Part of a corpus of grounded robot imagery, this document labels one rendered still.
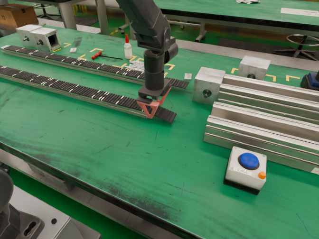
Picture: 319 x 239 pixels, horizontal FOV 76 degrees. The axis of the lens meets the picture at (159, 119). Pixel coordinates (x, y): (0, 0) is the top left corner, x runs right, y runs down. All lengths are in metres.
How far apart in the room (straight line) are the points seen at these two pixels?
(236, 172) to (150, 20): 0.38
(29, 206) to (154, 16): 0.43
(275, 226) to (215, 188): 0.14
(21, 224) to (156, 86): 0.43
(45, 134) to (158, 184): 0.39
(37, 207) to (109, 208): 0.74
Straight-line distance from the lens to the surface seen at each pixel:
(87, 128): 0.69
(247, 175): 0.51
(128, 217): 1.11
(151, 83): 0.59
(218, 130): 0.58
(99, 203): 1.17
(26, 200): 0.45
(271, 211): 0.55
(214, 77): 0.76
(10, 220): 0.39
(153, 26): 0.49
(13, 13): 4.20
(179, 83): 0.82
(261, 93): 0.74
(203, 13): 2.04
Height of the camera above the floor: 1.23
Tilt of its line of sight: 40 degrees down
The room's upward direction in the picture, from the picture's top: straight up
